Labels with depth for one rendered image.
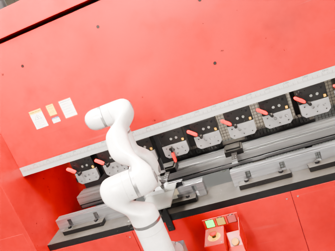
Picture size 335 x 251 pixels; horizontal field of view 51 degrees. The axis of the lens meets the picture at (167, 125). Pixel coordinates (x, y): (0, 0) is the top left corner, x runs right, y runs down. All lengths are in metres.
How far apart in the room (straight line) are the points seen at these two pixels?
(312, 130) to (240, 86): 0.64
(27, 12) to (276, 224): 1.83
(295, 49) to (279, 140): 0.66
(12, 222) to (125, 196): 1.17
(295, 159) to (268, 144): 0.29
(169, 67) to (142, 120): 0.35
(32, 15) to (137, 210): 1.24
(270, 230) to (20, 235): 1.52
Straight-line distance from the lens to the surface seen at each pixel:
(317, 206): 2.14
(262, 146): 2.35
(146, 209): 1.43
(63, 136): 2.23
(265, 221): 2.15
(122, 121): 1.55
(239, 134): 2.01
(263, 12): 1.90
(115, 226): 2.29
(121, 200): 1.39
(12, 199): 2.36
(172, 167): 2.36
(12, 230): 2.45
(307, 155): 2.12
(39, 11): 2.11
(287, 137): 2.34
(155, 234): 1.47
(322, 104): 2.04
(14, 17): 2.18
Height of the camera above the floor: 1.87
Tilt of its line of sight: 14 degrees down
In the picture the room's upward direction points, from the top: 22 degrees counter-clockwise
